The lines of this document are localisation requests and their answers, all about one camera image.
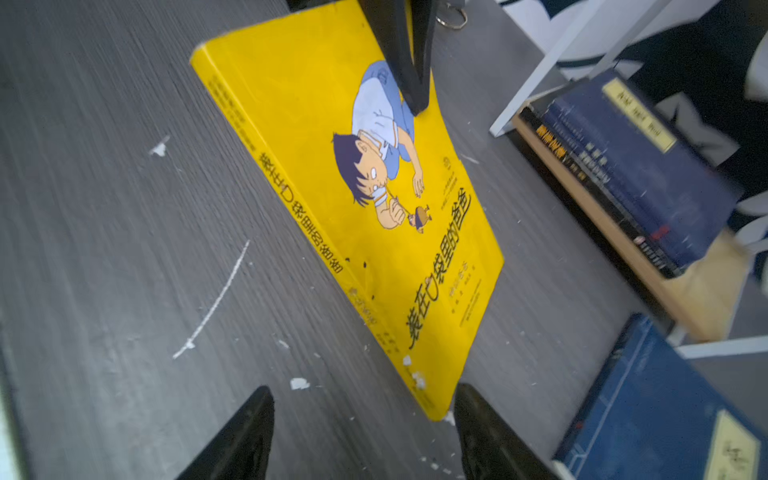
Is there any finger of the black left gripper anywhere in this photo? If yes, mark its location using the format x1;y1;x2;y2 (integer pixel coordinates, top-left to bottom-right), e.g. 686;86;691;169
359;0;438;116

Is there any navy book yellow label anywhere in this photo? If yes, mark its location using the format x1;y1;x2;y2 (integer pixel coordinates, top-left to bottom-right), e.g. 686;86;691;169
533;107;691;274

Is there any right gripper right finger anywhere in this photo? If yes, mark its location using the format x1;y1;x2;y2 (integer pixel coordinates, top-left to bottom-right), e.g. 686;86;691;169
453;383;557;480

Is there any navy book vertical label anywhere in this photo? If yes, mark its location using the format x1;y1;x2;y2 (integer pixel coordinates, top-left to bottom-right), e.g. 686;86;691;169
553;314;767;479

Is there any white wooden book shelf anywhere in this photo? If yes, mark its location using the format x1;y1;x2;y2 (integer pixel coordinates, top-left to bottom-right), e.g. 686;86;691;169
490;1;767;359

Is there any light blue alarm clock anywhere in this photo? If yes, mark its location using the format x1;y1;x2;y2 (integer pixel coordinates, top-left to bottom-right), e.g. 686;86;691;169
436;0;468;30

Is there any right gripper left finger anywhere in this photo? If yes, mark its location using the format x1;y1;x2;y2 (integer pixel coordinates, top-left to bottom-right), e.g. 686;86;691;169
178;385;275;480

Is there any black Murphy law book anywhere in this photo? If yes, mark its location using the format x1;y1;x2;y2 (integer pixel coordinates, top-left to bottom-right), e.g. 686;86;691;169
518;105;685;280

